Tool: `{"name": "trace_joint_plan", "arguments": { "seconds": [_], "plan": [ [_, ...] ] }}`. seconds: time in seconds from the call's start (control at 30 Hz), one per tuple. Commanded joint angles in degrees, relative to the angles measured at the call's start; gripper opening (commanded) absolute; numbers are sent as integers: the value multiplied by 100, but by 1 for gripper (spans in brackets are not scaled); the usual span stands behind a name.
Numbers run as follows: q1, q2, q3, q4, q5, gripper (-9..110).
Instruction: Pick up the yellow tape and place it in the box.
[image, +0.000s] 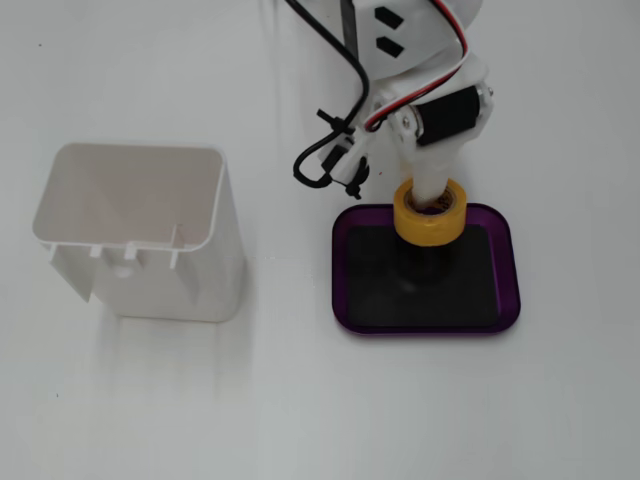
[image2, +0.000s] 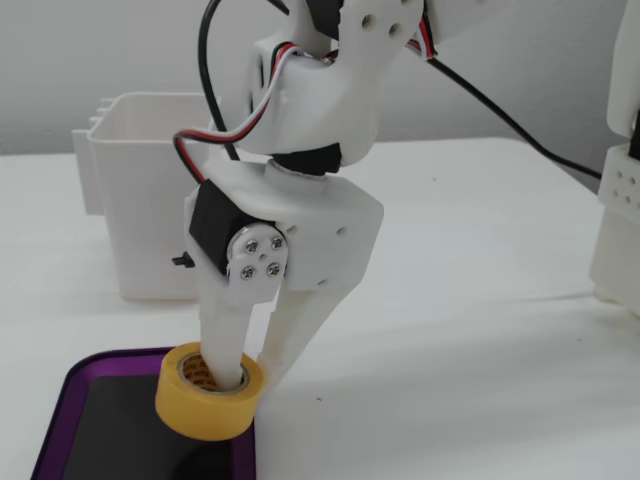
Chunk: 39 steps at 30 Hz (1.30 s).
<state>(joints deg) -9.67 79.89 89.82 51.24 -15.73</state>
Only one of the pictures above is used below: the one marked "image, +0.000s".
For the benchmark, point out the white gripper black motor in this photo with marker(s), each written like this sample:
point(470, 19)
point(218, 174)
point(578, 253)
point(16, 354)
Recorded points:
point(446, 116)

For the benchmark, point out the purple tray with black mat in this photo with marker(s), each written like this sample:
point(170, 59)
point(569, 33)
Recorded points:
point(425, 300)

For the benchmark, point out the white plastic box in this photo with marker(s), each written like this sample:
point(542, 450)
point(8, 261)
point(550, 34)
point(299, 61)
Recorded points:
point(165, 280)

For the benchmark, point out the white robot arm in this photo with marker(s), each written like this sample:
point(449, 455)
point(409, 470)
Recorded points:
point(415, 35)

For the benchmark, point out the black and white wrist camera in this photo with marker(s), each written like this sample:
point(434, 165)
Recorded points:
point(346, 157)

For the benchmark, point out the yellow tape roll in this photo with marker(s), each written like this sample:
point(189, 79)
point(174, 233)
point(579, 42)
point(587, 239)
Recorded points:
point(430, 225)

